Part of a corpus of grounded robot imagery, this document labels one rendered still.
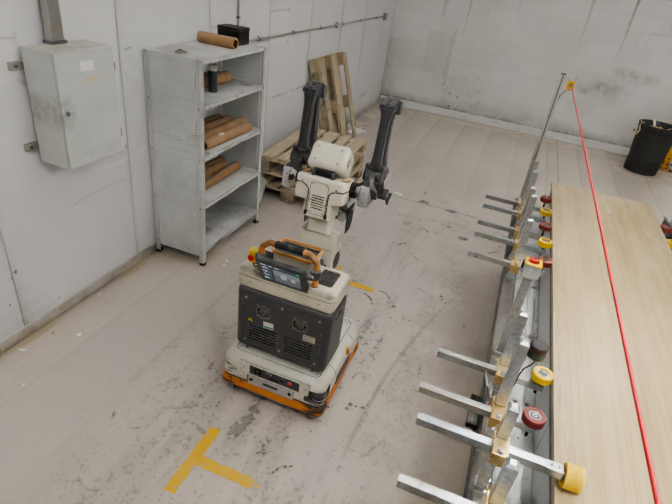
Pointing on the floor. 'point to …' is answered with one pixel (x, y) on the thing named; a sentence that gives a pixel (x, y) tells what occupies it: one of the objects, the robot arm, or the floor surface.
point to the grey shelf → (242, 93)
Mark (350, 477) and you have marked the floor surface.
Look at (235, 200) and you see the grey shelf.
